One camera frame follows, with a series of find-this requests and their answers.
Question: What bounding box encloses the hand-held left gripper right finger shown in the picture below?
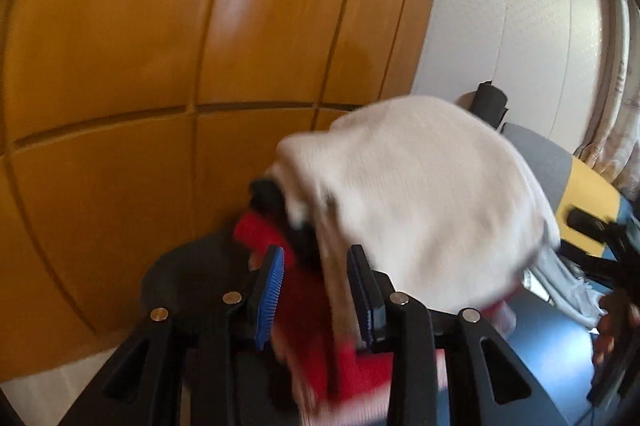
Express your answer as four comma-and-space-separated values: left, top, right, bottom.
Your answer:
346, 245, 571, 426

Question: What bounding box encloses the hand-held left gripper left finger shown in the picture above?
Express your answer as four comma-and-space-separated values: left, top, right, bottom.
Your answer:
55, 246, 286, 426

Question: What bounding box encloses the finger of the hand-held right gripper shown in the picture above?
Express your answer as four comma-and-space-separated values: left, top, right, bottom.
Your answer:
567, 207, 608, 234
559, 248, 618, 277

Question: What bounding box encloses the beige knit sweater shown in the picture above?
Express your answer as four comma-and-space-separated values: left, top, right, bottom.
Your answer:
275, 95, 561, 342

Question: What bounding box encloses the person's right hand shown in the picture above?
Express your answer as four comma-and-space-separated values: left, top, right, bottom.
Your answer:
594, 290, 628, 364

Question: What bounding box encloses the grey garment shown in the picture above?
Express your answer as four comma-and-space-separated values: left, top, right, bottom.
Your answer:
525, 251, 608, 329

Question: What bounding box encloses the grey yellow blue armchair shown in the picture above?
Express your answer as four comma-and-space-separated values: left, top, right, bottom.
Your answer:
500, 121, 640, 257

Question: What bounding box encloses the folded red garment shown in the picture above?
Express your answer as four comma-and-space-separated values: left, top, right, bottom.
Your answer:
232, 211, 446, 407

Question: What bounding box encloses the folded black garment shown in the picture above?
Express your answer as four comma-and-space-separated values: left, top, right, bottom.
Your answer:
249, 176, 321, 267

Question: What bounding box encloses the patterned beige curtain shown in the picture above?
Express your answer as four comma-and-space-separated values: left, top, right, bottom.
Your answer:
575, 0, 640, 197

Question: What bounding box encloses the black rolled mat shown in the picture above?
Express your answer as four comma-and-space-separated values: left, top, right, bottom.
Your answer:
470, 81, 508, 127

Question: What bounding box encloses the wooden wardrobe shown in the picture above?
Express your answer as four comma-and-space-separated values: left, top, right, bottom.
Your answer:
0, 0, 446, 357

